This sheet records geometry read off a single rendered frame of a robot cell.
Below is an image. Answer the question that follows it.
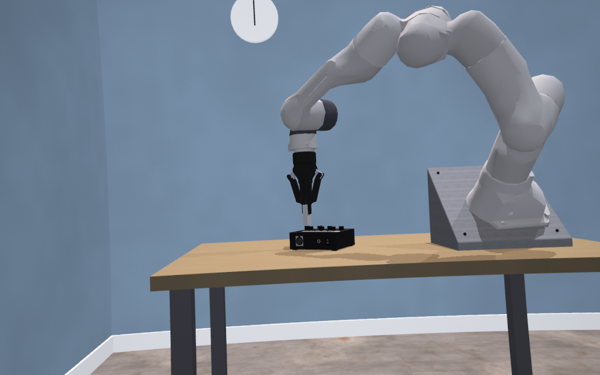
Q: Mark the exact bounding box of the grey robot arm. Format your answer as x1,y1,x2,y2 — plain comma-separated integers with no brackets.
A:
281,6,565,229

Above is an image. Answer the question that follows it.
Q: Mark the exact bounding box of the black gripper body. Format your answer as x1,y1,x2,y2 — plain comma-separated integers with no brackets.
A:
293,152,318,181

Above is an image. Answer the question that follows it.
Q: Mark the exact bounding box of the black lighting desk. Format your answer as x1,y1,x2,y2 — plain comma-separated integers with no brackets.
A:
290,226,355,251

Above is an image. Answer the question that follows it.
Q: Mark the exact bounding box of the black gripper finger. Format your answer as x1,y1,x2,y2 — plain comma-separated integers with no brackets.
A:
287,170,305,225
304,169,324,225

